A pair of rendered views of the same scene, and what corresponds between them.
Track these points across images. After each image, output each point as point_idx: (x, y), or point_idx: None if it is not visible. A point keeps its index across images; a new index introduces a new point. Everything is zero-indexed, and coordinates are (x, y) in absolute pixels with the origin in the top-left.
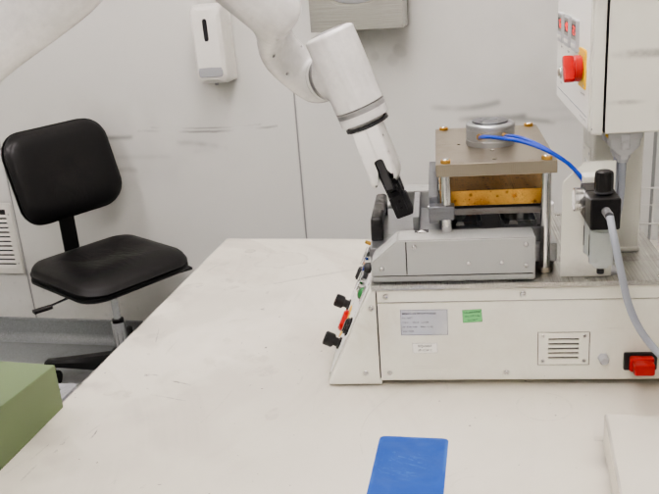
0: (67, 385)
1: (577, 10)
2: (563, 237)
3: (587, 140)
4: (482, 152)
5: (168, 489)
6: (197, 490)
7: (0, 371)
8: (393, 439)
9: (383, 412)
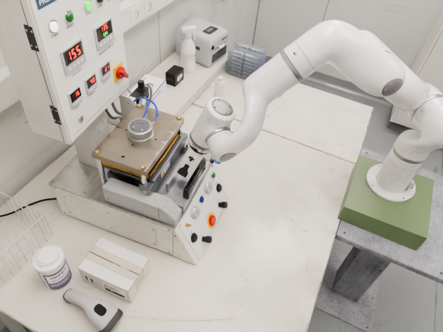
0: (341, 235)
1: (102, 60)
2: None
3: (97, 121)
4: (154, 124)
5: (288, 164)
6: (279, 161)
7: (364, 206)
8: (215, 161)
9: None
